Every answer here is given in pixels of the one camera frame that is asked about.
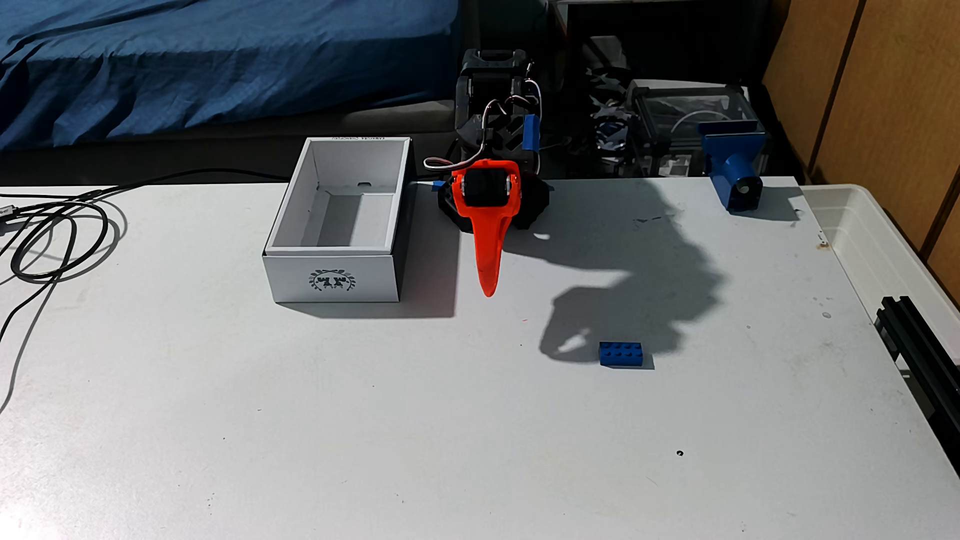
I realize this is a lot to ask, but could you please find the blue printed holder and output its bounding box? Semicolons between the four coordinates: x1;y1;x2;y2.
700;123;768;213

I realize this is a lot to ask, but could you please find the black cable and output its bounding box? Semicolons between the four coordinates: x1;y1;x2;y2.
0;168;290;414

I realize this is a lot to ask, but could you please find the clear plastic container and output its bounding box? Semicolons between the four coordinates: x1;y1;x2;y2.
628;81;760;178

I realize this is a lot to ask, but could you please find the blue toy brick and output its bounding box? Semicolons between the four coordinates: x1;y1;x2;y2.
599;342;645;369

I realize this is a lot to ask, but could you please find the black aluminium extrusion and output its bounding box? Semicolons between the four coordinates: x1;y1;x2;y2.
873;295;960;475

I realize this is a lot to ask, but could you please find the blue bed sheet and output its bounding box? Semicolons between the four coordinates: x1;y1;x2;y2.
0;0;460;151

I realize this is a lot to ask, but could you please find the white cardboard box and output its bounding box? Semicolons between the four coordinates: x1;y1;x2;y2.
262;135;416;304

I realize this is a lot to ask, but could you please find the dark bed base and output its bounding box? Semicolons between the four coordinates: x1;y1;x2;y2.
0;99;460;189

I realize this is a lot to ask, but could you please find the brown wooden cabinet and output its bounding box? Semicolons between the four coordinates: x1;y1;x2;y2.
763;0;960;305

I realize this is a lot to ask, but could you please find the white plastic bin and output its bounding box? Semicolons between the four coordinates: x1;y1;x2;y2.
801;183;960;354

